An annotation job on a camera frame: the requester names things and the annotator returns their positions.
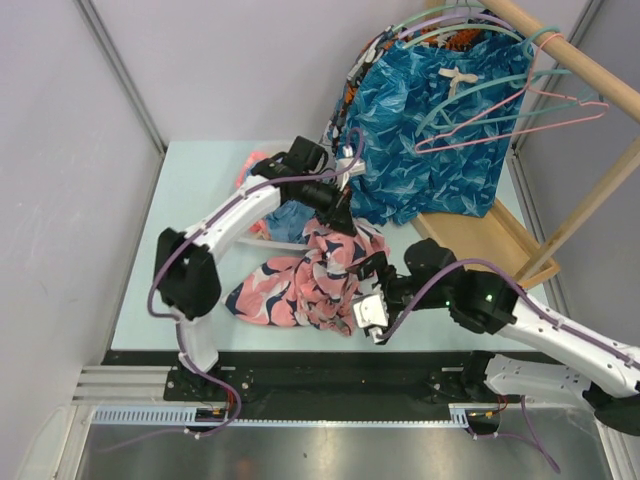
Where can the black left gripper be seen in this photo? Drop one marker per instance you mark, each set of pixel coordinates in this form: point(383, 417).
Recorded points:
point(338, 213)

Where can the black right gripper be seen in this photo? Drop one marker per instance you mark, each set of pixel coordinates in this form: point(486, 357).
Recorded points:
point(378, 262)

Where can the pink shark print shorts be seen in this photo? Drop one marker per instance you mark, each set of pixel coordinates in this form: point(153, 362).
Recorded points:
point(313, 290)

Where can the pink wire hanger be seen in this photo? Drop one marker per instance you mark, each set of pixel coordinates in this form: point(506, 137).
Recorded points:
point(476, 132)

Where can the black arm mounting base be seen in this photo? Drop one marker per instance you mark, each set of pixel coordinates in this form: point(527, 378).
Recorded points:
point(291, 389)

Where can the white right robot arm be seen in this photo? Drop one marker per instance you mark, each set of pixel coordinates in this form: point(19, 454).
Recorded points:
point(587, 370)

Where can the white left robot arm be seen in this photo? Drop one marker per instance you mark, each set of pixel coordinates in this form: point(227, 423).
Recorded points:
point(186, 285)

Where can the blue shark print shorts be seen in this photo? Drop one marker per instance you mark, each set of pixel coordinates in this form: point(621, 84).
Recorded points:
point(396, 95)

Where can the purple hanger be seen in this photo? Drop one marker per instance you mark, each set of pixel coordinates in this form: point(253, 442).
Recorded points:
point(444, 27)

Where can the mint green hanger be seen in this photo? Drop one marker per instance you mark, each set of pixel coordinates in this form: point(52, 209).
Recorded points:
point(447, 14)

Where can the teal hanger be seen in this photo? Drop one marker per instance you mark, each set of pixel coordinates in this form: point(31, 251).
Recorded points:
point(523, 84)

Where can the light blue garment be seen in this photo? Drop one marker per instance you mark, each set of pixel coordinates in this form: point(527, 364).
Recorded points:
point(286, 224)

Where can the white plastic laundry basket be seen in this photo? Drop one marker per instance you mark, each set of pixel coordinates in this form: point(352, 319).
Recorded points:
point(271, 148)

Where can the wooden hanging rod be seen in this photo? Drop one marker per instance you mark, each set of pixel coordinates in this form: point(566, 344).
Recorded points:
point(592, 73)

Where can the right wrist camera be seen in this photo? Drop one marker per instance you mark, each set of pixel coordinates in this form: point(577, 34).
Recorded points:
point(371, 316)

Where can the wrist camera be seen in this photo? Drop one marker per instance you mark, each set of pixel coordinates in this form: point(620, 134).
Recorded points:
point(348, 166)
point(371, 316)

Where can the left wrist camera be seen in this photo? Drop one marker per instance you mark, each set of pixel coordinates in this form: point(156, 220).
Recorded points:
point(348, 166)

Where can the wooden rack base frame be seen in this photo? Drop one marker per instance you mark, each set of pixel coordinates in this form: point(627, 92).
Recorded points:
point(498, 237)

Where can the white drawstring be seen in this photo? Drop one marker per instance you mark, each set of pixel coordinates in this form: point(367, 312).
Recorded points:
point(455, 77)

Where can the aluminium corner post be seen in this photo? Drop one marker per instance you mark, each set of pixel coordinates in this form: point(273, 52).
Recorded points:
point(114, 60)

